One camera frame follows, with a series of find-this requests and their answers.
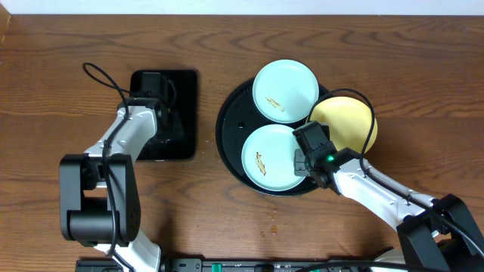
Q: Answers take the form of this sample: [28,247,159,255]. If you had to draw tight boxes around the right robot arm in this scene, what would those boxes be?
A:
[293,121,483,271]

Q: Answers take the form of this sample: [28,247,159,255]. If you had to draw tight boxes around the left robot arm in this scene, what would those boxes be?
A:
[59,73,176,271]

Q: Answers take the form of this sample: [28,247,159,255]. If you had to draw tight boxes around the round black tray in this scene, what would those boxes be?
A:
[216,79,318,196]

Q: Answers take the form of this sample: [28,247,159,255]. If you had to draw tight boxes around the black rectangular tray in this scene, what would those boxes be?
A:
[129,70,198,161]

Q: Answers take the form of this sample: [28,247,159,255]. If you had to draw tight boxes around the left black cable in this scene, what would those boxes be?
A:
[82,62,133,272]

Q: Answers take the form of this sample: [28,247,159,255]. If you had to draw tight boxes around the yellow plate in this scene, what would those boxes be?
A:
[307,97,371,153]

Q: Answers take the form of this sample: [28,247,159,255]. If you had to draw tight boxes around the light blue plate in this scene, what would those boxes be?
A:
[252,60,320,124]
[241,124,306,192]

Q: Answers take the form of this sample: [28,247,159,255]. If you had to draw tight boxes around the right black cable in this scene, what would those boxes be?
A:
[306,88,484,258]

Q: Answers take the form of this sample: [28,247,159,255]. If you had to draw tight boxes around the black cable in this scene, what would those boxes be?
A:
[82,62,133,272]
[306,88,484,258]

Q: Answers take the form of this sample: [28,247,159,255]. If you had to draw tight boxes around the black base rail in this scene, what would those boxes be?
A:
[74,258,379,272]

